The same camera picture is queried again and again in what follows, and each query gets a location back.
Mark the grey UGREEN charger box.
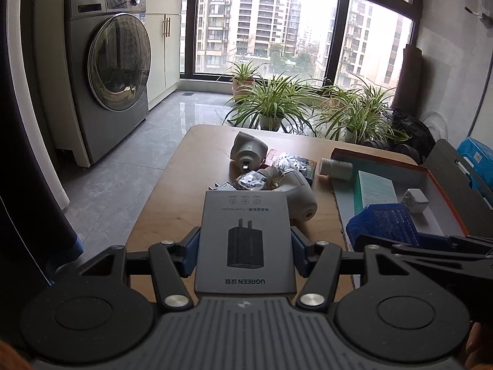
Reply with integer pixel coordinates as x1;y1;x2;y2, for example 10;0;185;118
194;191;296;297

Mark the white plug adapter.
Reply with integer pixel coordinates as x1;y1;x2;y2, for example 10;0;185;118
401;188;429;214

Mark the blue plastic pack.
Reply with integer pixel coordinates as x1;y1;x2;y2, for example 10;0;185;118
346;203;419;249

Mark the teal white carton box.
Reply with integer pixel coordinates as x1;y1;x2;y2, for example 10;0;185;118
353;171;398;214

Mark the white cylinder roll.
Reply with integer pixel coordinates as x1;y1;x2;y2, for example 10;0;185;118
319;158;353;181

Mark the clear plastic packet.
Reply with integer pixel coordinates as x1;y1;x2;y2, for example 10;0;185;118
234;171;269;191

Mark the red blue card box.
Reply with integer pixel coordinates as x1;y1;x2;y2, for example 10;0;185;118
264;150;317;185

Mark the grey angled camera device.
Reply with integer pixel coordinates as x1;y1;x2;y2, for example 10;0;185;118
230;131;268;173

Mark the teal orange cardboard tray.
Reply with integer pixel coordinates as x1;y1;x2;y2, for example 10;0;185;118
331;148;467;251

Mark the dark grey chair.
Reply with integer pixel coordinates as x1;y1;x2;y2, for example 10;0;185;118
424;139;493;239

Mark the blue box on chair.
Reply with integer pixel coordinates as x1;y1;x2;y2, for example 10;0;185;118
457;137;493;191

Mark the black bag on floor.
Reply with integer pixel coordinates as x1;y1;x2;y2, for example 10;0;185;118
388;109;436;165

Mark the right spider plant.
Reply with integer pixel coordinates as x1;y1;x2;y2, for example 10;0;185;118
313;77;409;145

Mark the large centre spider plant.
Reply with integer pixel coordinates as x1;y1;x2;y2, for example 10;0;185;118
223;75;325;136

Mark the dark brown rolled mat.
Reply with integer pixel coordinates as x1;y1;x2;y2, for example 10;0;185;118
391;44;422;116

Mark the small rear spider plant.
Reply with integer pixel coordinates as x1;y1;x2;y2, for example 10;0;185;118
228;61;263;99

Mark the silver front-load washing machine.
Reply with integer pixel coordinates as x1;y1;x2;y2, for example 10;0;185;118
66;0;151;164

